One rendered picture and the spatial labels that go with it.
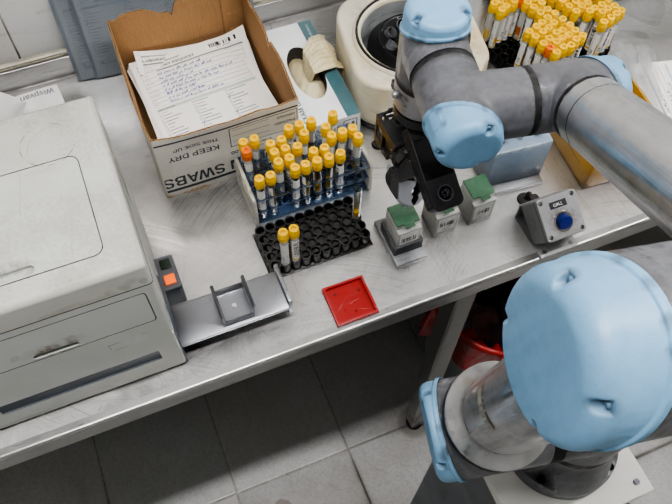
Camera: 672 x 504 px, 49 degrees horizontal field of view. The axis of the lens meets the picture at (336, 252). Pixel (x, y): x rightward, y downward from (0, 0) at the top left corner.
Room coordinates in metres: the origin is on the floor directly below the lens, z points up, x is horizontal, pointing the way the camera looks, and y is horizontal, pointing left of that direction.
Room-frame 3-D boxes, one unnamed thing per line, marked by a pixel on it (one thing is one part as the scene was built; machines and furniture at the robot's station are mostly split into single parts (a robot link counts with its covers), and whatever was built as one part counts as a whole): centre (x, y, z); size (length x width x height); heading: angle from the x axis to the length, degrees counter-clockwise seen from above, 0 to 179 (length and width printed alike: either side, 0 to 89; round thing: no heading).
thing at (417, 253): (0.62, -0.10, 0.89); 0.09 x 0.05 x 0.04; 24
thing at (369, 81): (0.95, -0.12, 0.94); 0.30 x 0.24 x 0.12; 15
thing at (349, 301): (0.51, -0.02, 0.88); 0.07 x 0.07 x 0.01; 24
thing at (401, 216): (0.62, -0.10, 0.95); 0.05 x 0.04 x 0.01; 24
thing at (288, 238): (0.61, 0.04, 0.93); 0.17 x 0.09 x 0.11; 115
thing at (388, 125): (0.63, -0.10, 1.14); 0.09 x 0.08 x 0.12; 24
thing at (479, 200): (0.68, -0.23, 0.91); 0.05 x 0.04 x 0.07; 24
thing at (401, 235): (0.62, -0.10, 0.92); 0.05 x 0.04 x 0.06; 24
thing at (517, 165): (0.76, -0.29, 0.92); 0.10 x 0.07 x 0.10; 109
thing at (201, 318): (0.46, 0.17, 0.92); 0.21 x 0.07 x 0.05; 114
